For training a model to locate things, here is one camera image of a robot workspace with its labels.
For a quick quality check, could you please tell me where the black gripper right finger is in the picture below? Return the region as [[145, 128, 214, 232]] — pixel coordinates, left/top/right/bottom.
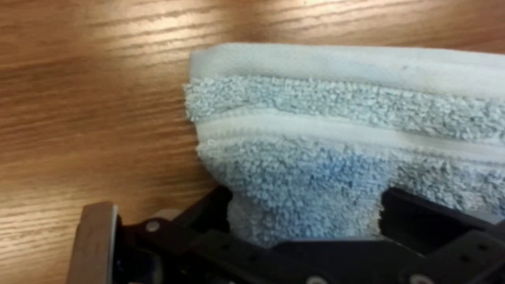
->
[[377, 186, 502, 255]]

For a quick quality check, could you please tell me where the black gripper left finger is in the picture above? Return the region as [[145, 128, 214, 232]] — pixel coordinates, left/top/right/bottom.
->
[[123, 184, 249, 265]]

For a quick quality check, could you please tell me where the light blue towel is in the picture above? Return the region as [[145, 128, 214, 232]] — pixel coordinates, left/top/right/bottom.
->
[[181, 42, 505, 249]]

